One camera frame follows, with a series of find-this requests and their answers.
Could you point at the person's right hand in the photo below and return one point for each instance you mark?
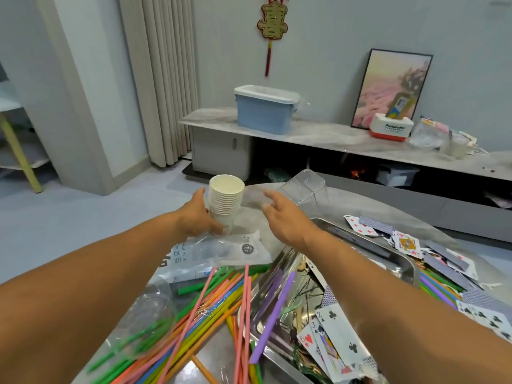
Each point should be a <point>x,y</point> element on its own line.
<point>292,224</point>

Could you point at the person's left hand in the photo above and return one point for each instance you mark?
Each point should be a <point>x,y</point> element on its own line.
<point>196,220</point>

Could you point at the group of white paper cups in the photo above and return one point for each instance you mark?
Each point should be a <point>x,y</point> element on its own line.
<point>226,196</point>

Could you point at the metal tray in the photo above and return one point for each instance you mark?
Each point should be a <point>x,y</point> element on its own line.
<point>364,242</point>

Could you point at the pile of floss picks and clips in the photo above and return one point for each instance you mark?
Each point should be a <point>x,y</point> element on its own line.
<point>302,308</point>

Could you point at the pile of colourful straws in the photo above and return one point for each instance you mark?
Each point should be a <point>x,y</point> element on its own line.
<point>208,316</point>

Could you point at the pile of playing cards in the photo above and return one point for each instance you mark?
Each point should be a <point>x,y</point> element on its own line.
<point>344,336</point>

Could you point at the person's left forearm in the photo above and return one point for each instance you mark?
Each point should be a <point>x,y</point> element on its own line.
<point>72,300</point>

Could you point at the person's right forearm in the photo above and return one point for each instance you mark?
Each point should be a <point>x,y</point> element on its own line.
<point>400,316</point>

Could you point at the clear ribbed organizer box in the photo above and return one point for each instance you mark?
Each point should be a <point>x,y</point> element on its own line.
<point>308,188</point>

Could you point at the clear printed plastic bag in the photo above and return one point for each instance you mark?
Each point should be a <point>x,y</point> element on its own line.
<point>216,256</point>

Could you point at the grey cabinet with marble top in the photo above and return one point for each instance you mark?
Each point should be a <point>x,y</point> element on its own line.
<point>320,132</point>

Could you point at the blue storage box white lid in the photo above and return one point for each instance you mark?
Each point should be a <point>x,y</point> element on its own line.
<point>265,112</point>

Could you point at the white box in cabinet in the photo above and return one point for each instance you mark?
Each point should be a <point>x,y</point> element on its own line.
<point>398,176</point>

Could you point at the clear round plastic bowl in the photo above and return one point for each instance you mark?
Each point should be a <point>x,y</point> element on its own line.
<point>140,324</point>

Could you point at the white and red small box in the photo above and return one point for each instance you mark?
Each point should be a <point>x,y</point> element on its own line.
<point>390,127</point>

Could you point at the beige curtain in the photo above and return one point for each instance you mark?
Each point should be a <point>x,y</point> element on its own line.
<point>164,76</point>

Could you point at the small colourful box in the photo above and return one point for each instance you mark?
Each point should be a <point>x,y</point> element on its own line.
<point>401,104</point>

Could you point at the clear bag of snacks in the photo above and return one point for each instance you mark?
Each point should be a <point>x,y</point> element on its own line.
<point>428,133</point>

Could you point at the framed pink picture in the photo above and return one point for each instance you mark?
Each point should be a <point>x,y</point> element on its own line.
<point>384,80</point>

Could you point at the colourful small packet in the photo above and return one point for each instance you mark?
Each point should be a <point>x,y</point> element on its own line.
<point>470,140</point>

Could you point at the loose papers in cabinet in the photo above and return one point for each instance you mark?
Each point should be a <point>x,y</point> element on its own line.
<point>497,201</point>

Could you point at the red gold wall hanging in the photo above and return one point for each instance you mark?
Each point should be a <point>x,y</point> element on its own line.
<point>272,24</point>

